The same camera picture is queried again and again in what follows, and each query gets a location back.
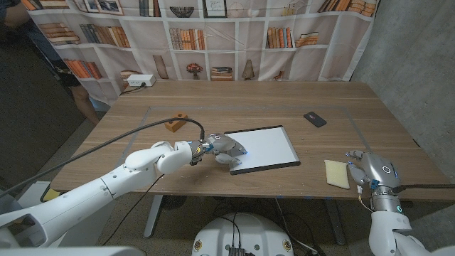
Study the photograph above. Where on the orange brick with holes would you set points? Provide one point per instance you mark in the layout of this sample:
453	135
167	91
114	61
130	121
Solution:
175	122

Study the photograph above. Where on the small whiteboard with dark frame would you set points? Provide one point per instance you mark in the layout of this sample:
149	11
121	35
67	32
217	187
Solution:
268	147

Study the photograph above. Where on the white floor box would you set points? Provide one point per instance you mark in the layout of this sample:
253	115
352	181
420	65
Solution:
32	190

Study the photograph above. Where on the printed bookshelf backdrop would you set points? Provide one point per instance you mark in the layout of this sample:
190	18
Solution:
220	53

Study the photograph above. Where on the yellow floor item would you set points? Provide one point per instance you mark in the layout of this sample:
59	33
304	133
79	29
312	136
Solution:
51	195

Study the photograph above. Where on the white power strip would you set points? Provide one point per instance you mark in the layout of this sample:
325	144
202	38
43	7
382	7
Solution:
141	80

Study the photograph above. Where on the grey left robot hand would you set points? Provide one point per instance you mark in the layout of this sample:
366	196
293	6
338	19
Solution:
225	144

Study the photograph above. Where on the pale yellow sponge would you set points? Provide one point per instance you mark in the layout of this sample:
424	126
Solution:
337	174

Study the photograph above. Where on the grey metal table leg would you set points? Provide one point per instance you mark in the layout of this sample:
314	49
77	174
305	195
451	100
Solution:
153	217
335	222

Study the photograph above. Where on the black smartphone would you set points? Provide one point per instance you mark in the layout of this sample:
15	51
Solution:
315	119

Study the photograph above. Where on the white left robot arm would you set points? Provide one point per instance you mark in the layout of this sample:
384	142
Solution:
92	192

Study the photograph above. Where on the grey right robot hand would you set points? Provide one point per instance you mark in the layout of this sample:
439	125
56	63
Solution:
380	174

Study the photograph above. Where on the person in dark shorts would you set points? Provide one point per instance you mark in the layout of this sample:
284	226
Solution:
85	103

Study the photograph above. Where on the dark round floor object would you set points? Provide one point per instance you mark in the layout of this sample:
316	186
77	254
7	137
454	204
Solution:
174	201

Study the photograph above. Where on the grey finned torso module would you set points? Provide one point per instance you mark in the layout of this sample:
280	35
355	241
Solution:
236	251

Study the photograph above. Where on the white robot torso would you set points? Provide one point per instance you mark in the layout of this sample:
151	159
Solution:
245	231

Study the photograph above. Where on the white robot head rim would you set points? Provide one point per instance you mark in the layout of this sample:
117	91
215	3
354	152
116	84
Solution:
71	251

